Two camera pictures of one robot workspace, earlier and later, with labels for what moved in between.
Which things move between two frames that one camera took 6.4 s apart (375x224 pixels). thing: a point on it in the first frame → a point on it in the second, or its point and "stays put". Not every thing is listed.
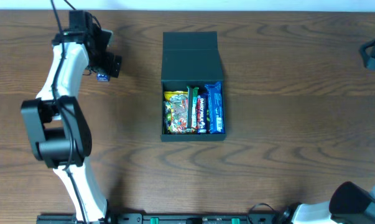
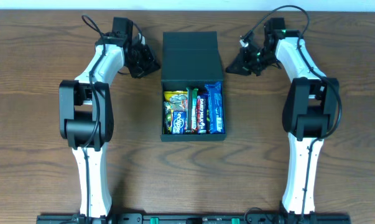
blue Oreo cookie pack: (215, 107) stays put
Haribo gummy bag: (176, 114) stays put
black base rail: (165, 218) stays put
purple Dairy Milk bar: (202, 114) stays put
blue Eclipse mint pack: (102, 77) → (179, 122)
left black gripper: (111, 58) → (152, 64)
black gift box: (191, 59) stays put
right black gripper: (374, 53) → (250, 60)
